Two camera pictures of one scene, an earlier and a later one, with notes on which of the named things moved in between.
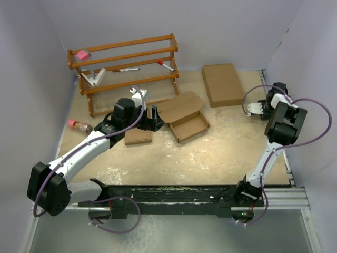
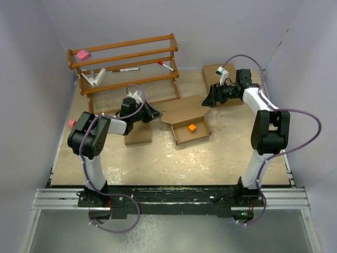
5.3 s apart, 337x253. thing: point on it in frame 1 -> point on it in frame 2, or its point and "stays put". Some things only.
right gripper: (266, 116) -> (216, 96)
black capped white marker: (125, 69) stays put
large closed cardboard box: (222, 85) stays put
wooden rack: (129, 71) stays put
